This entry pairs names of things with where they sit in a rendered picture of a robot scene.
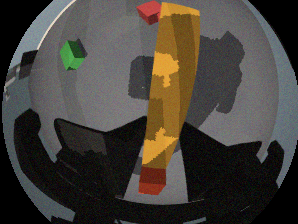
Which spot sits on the green cube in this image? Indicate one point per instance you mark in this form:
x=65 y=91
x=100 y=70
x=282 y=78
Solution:
x=71 y=55

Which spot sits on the orange long bar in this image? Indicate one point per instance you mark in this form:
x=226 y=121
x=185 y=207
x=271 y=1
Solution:
x=174 y=72

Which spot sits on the red block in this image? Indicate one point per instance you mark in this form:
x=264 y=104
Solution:
x=150 y=12

